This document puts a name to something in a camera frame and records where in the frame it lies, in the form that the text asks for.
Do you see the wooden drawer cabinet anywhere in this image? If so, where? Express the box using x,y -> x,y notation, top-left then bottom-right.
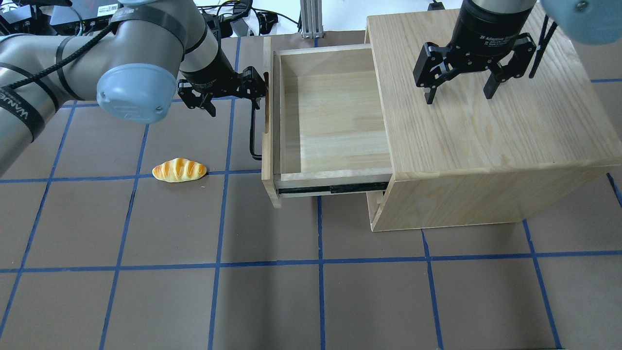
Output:
366,9 -> 622,232

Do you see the black drawer handle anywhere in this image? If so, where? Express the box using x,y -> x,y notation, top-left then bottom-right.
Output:
248,98 -> 262,161

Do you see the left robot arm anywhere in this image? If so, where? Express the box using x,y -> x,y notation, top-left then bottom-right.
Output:
0,0 -> 266,173

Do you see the wooden drawer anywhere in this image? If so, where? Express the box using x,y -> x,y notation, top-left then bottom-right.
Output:
261,39 -> 393,208
366,191 -> 385,232

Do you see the toy bread roll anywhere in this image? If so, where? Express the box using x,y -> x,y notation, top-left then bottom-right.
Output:
152,157 -> 208,183

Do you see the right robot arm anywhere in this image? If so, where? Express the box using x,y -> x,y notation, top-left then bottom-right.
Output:
413,0 -> 621,105

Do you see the black network switch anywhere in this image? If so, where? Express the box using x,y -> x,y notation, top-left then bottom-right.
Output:
49,0 -> 123,35

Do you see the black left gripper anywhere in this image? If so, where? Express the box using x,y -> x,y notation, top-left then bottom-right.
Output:
177,67 -> 267,118

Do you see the aluminium frame post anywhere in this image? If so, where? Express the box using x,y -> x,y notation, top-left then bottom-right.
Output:
299,0 -> 325,38

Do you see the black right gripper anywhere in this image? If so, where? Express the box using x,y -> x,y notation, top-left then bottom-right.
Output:
413,0 -> 536,105

